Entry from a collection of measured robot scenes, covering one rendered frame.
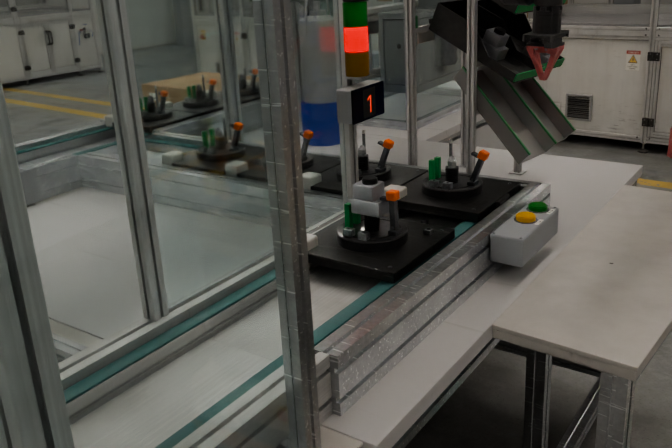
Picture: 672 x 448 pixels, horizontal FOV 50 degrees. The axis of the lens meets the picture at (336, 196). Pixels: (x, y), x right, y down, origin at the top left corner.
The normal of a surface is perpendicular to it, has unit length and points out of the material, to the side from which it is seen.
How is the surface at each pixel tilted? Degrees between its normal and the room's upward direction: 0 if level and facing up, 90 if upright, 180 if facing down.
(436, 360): 0
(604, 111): 90
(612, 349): 0
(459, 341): 0
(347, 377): 90
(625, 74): 90
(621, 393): 90
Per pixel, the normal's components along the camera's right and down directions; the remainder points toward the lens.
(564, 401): -0.05, -0.95
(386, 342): 0.82, 0.15
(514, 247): -0.57, 0.29
